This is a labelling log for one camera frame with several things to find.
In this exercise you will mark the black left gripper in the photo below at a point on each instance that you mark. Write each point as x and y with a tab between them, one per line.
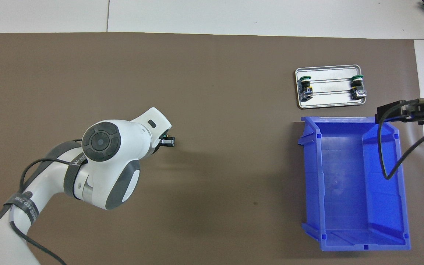
164	135

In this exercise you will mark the silver metal tray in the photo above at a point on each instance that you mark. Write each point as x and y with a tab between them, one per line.
331	99

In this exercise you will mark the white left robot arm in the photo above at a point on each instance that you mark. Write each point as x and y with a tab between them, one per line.
116	162

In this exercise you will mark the blue plastic storage bin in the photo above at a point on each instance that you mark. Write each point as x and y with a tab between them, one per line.
344	184

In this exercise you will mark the brown table mat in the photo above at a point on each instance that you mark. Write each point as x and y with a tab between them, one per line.
215	92

